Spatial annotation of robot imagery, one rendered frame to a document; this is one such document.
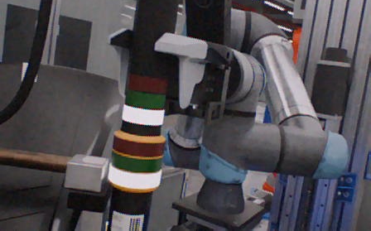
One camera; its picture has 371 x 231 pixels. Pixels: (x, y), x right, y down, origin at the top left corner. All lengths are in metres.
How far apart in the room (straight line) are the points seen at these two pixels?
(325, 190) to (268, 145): 0.62
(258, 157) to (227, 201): 0.63
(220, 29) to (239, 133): 0.19
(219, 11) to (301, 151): 0.27
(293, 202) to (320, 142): 0.63
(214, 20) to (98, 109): 0.16
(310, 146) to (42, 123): 0.37
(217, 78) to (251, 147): 0.18
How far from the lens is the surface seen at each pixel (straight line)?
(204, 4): 0.41
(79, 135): 0.42
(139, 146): 0.30
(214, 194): 1.17
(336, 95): 1.15
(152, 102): 0.30
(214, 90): 0.40
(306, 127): 0.61
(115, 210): 0.33
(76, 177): 0.32
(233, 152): 0.55
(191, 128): 1.06
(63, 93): 0.46
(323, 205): 1.18
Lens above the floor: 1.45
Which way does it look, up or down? 5 degrees down
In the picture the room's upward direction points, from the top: 8 degrees clockwise
